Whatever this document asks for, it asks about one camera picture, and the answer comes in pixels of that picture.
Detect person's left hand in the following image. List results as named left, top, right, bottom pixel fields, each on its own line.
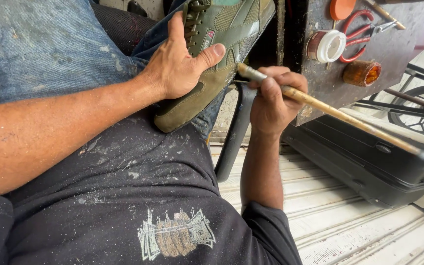
left=138, top=11, right=226, bottom=101

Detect orange round lid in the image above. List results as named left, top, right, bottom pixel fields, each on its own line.
left=330, top=0, right=357, bottom=21

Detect dark stained wooden workbench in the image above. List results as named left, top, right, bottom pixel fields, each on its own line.
left=283, top=0, right=424, bottom=127

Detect thin wooden stick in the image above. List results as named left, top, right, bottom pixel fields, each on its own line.
left=363, top=0, right=407, bottom=31

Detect person's right hand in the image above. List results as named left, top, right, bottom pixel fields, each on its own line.
left=247, top=66, right=308, bottom=137

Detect brown jar with orange glue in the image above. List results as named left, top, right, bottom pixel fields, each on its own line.
left=342, top=60, right=382, bottom=88

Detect black hard case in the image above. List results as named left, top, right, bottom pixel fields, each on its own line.
left=281, top=108, right=424, bottom=210

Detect brown metal rod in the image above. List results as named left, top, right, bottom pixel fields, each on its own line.
left=383, top=88, right=424, bottom=112

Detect red-handled pliers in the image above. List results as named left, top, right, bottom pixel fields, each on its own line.
left=339, top=10, right=398, bottom=64

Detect stained blue jeans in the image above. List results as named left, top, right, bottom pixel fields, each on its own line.
left=0, top=0, right=228, bottom=140

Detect black bicycle wheel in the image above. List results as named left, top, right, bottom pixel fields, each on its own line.
left=387, top=85, right=424, bottom=141

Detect black printed shirt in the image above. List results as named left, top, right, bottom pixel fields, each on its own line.
left=0, top=107, right=303, bottom=265

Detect black curved metal tube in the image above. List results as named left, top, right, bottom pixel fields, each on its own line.
left=214, top=82, right=257, bottom=183

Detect black mesh seat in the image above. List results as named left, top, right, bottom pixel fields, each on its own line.
left=90, top=2, right=158, bottom=56

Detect wooden-handled glue brush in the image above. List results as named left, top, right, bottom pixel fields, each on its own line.
left=237, top=63, right=423, bottom=155

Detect olive green sneaker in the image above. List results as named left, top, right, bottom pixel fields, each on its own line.
left=154, top=0, right=277, bottom=134

